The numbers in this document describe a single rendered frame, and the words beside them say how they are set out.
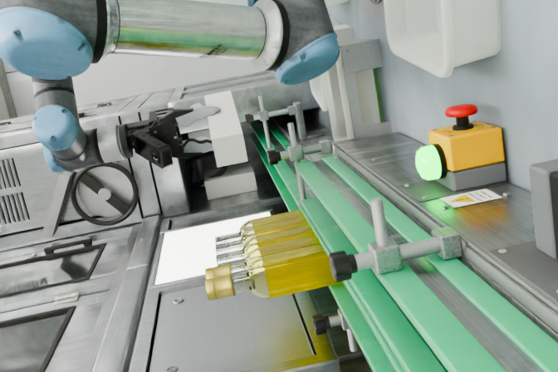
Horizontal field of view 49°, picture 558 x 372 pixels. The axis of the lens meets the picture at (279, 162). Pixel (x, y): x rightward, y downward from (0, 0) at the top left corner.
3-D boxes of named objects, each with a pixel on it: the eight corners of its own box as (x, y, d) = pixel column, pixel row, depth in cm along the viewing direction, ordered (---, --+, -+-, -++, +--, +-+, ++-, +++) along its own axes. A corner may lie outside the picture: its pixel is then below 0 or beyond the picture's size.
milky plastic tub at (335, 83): (369, 136, 142) (333, 144, 141) (355, 38, 137) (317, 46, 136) (393, 149, 125) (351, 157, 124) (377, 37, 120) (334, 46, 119)
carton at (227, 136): (230, 90, 137) (203, 95, 137) (242, 133, 116) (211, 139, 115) (235, 115, 140) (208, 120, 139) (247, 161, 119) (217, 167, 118)
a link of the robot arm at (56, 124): (23, 90, 114) (44, 114, 124) (31, 146, 111) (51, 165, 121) (66, 81, 115) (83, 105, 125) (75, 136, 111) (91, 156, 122)
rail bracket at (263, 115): (323, 139, 188) (251, 153, 186) (314, 84, 185) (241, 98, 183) (326, 141, 183) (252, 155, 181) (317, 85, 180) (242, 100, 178)
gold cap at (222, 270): (230, 261, 107) (205, 266, 107) (230, 264, 103) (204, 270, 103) (233, 281, 107) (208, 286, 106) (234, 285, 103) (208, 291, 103)
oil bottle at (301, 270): (373, 263, 105) (250, 291, 103) (368, 232, 104) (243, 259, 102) (382, 276, 99) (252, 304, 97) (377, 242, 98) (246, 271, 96)
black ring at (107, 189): (146, 215, 204) (81, 227, 202) (131, 153, 199) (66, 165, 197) (144, 218, 199) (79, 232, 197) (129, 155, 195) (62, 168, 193)
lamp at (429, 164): (435, 173, 81) (413, 178, 80) (431, 140, 80) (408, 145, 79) (448, 181, 76) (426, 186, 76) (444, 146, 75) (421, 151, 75)
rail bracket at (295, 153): (337, 196, 124) (276, 208, 123) (324, 115, 120) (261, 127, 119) (340, 200, 121) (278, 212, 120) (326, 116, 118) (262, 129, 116)
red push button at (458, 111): (442, 132, 79) (439, 106, 79) (472, 126, 80) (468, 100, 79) (454, 137, 76) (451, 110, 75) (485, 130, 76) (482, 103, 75)
